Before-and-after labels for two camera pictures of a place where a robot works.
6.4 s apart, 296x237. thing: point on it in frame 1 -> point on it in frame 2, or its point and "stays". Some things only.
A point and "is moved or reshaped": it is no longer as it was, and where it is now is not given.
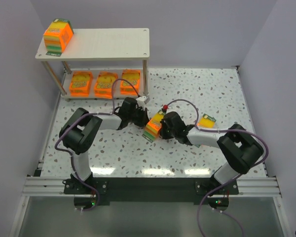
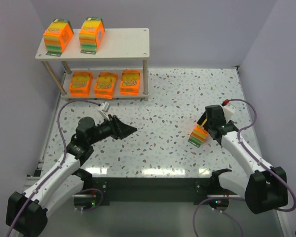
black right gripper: [163, 129] -> [210, 129]
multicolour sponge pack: [206, 121] is moved or reshaped
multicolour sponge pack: [57, 36] stays
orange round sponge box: [132, 76] stays
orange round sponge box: [81, 84] stays
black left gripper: [143, 117] -> [115, 127]
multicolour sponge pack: [152, 128] -> [91, 34]
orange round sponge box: [103, 86] stays
